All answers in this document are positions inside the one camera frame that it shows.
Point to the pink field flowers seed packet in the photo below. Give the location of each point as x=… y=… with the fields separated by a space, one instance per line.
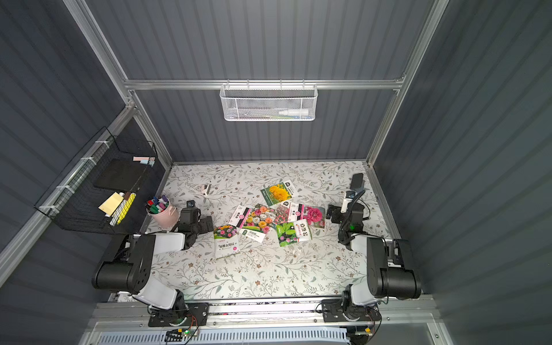
x=281 y=212

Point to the black rectangular block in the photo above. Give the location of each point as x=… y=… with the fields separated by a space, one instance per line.
x=357 y=182

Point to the mixed ranunculus seed packet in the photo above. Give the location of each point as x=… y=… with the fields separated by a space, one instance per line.
x=253 y=223

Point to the white wire mesh basket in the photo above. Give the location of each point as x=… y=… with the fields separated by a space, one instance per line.
x=248 y=104

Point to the yellow sunflower seed packet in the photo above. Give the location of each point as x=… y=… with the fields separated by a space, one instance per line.
x=278 y=193

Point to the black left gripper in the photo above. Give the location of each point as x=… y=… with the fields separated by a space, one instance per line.
x=205 y=224

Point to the black wire wall basket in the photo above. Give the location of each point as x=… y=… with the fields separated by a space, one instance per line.
x=106 y=192

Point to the yellow sticky notes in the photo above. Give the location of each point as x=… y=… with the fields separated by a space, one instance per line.
x=112 y=204

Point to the pink pen cup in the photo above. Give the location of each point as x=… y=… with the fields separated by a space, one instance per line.
x=162 y=211

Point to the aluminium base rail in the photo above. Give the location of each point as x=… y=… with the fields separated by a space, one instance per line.
x=306 y=320

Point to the white tube in basket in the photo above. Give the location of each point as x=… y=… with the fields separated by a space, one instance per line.
x=295 y=113

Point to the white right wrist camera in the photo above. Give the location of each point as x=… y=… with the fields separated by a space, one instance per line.
x=348 y=198

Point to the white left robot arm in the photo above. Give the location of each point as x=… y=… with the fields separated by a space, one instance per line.
x=127 y=263

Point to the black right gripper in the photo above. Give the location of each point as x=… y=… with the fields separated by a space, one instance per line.
x=336 y=213

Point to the green mimosa seed packet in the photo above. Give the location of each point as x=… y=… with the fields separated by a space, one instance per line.
x=293 y=232

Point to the chrysanthemum seed packet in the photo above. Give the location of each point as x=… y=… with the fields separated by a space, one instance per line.
x=226 y=241

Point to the black notebook in basket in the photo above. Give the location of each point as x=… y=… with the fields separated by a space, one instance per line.
x=122 y=176

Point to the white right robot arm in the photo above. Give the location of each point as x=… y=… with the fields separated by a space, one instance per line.
x=390 y=269

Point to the pink hollyhock seed packet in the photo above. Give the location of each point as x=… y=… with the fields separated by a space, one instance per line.
x=315 y=216

